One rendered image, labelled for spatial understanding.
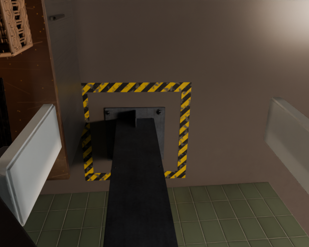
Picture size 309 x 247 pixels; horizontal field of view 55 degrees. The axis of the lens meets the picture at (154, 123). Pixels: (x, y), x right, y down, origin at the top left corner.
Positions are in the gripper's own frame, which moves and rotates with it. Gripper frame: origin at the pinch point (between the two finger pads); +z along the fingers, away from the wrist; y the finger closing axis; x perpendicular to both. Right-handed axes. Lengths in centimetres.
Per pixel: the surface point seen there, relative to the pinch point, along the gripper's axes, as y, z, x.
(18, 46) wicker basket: -32, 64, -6
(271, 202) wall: 69, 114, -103
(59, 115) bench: -28, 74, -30
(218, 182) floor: 44, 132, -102
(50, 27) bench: -29, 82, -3
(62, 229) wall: -44, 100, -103
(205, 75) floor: 32, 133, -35
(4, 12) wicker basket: -32, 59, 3
